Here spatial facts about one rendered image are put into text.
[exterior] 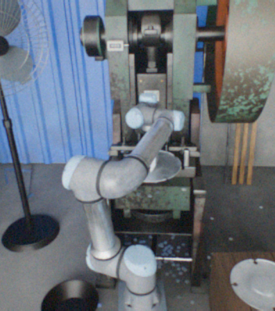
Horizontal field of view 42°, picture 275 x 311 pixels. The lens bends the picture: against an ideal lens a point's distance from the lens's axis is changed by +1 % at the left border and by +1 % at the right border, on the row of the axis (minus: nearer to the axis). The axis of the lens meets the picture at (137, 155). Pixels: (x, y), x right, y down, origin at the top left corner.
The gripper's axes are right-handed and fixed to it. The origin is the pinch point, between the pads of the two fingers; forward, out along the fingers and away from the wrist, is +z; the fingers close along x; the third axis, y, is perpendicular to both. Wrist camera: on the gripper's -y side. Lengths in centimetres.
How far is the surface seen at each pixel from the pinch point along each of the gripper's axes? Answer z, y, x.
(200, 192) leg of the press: 16.5, 8.1, -24.2
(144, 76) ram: -36.3, 26.6, 3.2
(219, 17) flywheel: -57, 64, -34
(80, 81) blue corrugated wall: -2, 144, 66
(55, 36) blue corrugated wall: -37, 146, 83
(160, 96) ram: -26.3, 26.6, -4.4
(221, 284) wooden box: 45, -22, -32
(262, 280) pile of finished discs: 44, -19, -51
